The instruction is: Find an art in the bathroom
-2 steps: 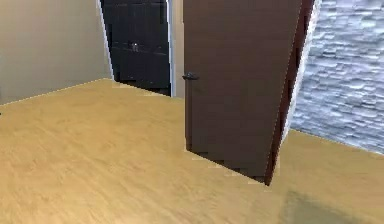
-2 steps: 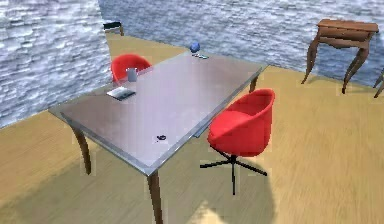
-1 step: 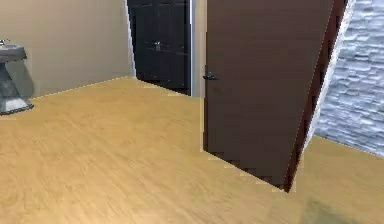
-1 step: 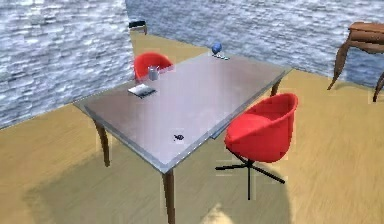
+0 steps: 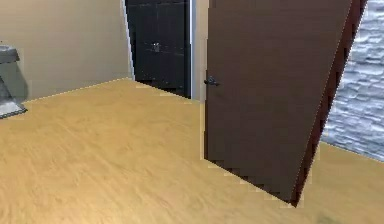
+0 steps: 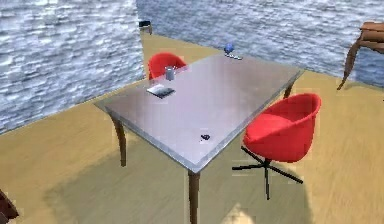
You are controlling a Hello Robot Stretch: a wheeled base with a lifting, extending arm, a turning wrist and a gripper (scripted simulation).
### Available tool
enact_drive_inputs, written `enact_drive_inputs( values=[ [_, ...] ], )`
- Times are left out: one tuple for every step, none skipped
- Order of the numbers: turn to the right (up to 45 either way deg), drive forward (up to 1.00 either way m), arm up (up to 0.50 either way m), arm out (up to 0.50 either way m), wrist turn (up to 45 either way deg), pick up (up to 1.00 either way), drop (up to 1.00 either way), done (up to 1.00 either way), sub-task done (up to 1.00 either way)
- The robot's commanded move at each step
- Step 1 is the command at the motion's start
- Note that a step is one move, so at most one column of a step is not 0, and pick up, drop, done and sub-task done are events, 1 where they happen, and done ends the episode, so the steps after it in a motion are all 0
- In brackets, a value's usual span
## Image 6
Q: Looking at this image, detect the grey cup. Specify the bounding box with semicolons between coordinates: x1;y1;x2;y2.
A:
164;66;176;82

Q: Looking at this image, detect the dark brown furniture corner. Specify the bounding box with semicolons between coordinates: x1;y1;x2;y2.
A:
0;189;20;223

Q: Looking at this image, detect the grey table with brown legs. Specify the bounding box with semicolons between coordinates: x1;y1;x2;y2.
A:
94;53;306;224

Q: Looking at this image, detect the brown wooden side table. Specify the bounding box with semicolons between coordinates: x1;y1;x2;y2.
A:
336;21;384;91

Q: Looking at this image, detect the small black box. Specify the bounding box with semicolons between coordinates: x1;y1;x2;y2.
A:
138;20;153;35

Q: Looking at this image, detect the red tub chair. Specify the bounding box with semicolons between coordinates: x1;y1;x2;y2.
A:
231;92;323;201
147;52;188;81

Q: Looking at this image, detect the black flat tablet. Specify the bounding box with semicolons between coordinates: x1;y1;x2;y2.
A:
146;83;176;100

